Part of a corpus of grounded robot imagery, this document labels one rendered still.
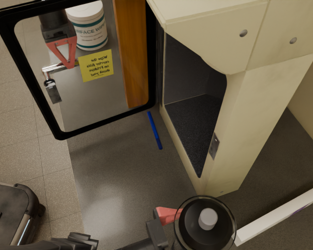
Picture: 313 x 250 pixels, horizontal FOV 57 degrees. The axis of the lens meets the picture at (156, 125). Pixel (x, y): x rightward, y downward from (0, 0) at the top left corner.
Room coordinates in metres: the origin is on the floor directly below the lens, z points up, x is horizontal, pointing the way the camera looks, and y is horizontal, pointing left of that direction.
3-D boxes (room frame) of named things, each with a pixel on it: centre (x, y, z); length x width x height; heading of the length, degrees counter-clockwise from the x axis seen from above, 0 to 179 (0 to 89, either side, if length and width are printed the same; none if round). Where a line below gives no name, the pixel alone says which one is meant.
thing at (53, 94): (0.44, 0.23, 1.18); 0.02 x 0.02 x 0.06; 25
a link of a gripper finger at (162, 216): (0.17, -0.04, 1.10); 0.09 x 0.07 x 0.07; 110
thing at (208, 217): (0.15, -0.08, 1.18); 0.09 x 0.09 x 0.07
